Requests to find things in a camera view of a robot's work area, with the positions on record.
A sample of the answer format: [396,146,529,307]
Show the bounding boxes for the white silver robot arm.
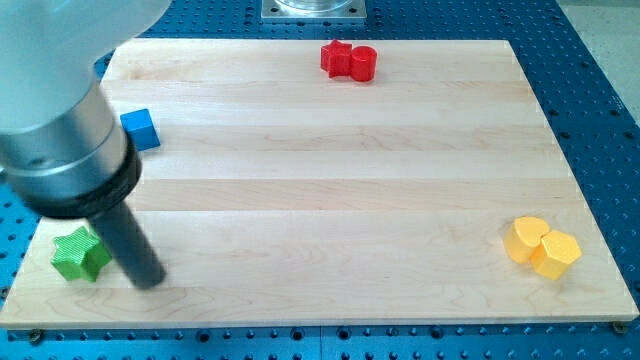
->
[1,0,170,219]

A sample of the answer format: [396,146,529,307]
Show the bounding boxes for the light wooden board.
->
[1,39,638,329]

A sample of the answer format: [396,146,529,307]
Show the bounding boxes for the red star block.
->
[320,40,353,78]

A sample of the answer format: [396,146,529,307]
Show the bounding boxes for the red cylinder block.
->
[350,46,377,82]

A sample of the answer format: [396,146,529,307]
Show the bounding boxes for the blue cube block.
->
[120,109,161,151]

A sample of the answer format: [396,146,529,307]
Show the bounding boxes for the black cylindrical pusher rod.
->
[88,202,166,289]

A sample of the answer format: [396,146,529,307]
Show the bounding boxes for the yellow heart block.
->
[503,216,550,264]

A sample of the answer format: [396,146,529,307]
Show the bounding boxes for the yellow hexagon block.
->
[530,230,583,280]

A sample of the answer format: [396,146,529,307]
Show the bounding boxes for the green star block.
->
[50,226,112,282]

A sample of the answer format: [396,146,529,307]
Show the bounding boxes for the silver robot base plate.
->
[261,0,367,20]

